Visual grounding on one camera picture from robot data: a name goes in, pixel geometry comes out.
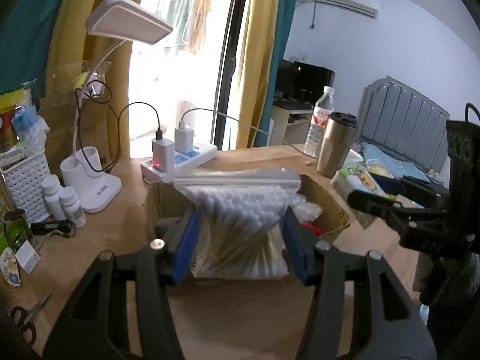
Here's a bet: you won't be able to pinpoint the cartoon tissue packet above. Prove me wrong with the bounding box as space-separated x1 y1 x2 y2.
330 164 391 200

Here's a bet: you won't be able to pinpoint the white woven plastic basket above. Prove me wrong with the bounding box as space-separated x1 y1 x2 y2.
1 150 50 224

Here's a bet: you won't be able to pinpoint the black monitor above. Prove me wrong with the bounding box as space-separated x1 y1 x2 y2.
273 59 335 110

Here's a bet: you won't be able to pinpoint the grey bed headboard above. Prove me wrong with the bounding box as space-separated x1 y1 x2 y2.
358 76 450 172

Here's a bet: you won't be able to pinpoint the teal curtain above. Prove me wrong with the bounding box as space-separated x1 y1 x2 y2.
1 0 63 93

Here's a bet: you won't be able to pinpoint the small white adapter box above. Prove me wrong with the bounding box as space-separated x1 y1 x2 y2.
15 241 41 274

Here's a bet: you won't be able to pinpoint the white pill bottle left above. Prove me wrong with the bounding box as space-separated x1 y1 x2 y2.
41 174 66 220

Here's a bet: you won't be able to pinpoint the black flashlight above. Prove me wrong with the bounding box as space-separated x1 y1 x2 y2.
30 219 75 237

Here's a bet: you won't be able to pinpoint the white charger with black cable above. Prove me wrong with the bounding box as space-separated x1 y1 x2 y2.
151 129 175 173

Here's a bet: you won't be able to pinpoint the steel travel tumbler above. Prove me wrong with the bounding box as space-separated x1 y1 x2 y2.
316 111 358 178

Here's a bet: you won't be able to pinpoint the red yellow can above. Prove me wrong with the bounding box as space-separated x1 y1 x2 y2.
0 88 24 152

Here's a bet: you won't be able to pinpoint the black scissors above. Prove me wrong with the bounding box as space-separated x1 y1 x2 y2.
10 292 53 346

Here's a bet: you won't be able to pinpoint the white power strip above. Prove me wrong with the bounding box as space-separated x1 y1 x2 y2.
140 144 217 184

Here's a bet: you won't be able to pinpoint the white bubble wrap roll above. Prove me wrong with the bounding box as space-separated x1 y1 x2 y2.
290 193 323 224

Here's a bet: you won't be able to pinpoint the brown cardboard box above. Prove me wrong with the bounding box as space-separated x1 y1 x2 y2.
144 173 352 271

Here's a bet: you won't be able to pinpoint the clear water bottle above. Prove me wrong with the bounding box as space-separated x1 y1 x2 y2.
304 86 335 158

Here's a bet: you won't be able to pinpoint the white desk lamp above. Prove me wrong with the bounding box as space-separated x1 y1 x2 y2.
60 0 173 214

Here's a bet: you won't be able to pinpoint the cotton swab zip bag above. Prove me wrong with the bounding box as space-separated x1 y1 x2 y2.
173 167 301 281

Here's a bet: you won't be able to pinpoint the white pill bottle right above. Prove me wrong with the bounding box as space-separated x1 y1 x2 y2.
58 186 87 228

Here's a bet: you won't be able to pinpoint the yellow curtain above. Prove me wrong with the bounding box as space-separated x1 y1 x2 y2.
46 0 279 156

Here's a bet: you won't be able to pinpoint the white pill bottle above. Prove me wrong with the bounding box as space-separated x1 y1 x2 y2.
58 186 87 228
41 174 66 220

